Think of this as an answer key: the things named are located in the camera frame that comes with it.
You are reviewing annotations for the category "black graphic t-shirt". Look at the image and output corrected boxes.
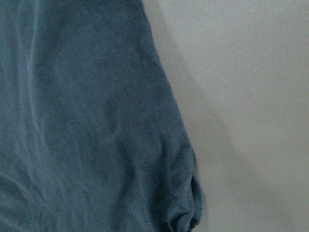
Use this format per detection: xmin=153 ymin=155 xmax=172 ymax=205
xmin=0 ymin=0 xmax=202 ymax=232

